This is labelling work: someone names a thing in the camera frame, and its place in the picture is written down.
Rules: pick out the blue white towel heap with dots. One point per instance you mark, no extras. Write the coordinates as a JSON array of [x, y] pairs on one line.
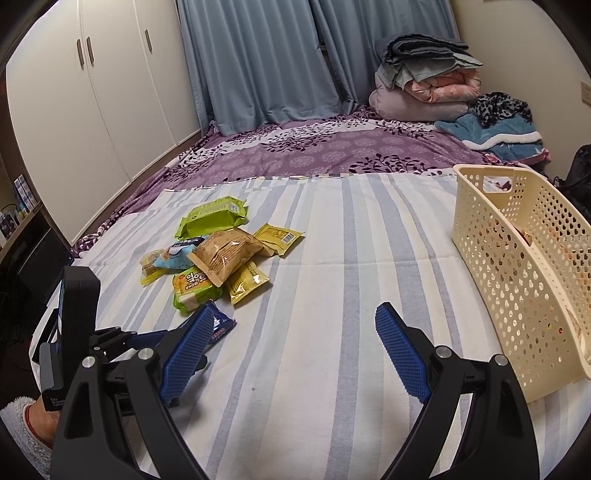
[[503, 141]]

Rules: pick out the purple floral bedsheet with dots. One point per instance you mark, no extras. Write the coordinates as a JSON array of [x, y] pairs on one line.
[[323, 147]]

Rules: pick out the leopard print cloth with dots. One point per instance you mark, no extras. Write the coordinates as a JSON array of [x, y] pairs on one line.
[[501, 108]]

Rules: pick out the dark blue snack packet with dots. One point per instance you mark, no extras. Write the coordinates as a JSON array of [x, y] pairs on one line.
[[222, 328]]

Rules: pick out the pale green folded blanket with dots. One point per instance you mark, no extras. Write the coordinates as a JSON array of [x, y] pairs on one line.
[[415, 71]]

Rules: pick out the dark grey folded blanket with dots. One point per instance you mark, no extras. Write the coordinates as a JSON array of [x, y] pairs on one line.
[[425, 46]]

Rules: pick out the large green snack packet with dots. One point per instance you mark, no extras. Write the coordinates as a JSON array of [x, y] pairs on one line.
[[214, 216]]

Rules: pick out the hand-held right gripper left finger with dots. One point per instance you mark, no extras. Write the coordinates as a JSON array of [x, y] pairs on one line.
[[184, 357]]

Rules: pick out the light blue snack packet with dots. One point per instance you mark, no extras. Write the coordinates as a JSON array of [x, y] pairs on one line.
[[178, 256]]

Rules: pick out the beige wall socket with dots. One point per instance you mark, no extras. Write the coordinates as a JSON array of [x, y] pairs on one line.
[[586, 91]]

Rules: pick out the white wardrobe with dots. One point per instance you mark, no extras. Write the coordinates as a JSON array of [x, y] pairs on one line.
[[115, 115]]

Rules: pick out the blue curtain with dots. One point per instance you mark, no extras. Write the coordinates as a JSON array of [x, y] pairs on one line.
[[258, 60], [378, 18]]

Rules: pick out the striped bed sheet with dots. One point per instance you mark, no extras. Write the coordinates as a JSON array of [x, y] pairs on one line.
[[323, 277]]

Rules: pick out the cream perforated plastic basket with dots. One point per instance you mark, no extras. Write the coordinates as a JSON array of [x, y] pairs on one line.
[[485, 170]]

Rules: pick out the small yellow snack packet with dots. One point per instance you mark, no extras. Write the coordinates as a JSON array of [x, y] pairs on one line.
[[150, 272]]

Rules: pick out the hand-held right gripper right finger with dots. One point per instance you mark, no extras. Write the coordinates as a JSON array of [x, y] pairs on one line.
[[401, 355]]

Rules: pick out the yellow barcode snack packet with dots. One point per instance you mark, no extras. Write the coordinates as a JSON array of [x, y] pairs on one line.
[[279, 237]]

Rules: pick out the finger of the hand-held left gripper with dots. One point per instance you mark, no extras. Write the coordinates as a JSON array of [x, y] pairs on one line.
[[202, 362], [150, 336]]

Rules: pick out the black bag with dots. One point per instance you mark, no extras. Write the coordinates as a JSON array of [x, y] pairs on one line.
[[577, 180]]

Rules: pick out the person's left forearm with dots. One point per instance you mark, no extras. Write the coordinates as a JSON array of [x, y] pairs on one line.
[[27, 429]]

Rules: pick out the small boxes on shelf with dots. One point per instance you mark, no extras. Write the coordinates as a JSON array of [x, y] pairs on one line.
[[24, 196]]

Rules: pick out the pink folded quilt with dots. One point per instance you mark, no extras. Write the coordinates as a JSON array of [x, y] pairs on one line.
[[443, 87]]

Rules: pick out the brown snack bag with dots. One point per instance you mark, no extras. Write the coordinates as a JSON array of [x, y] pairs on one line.
[[226, 254]]

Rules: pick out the dark wooden shelf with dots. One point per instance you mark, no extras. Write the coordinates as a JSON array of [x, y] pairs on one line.
[[27, 258]]

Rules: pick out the green and white snack packet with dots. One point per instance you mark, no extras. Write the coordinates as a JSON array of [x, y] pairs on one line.
[[189, 287]]

